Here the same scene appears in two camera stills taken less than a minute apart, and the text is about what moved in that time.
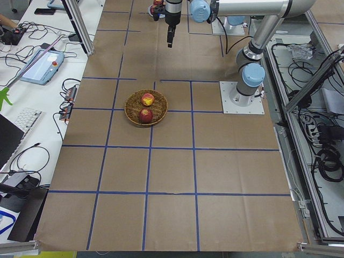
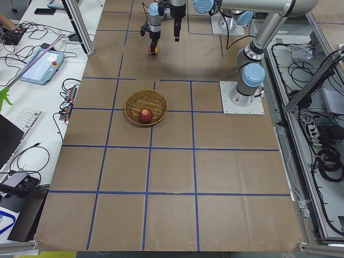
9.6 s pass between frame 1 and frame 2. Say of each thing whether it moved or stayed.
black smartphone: stayed
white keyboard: stayed
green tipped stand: stayed
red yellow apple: moved
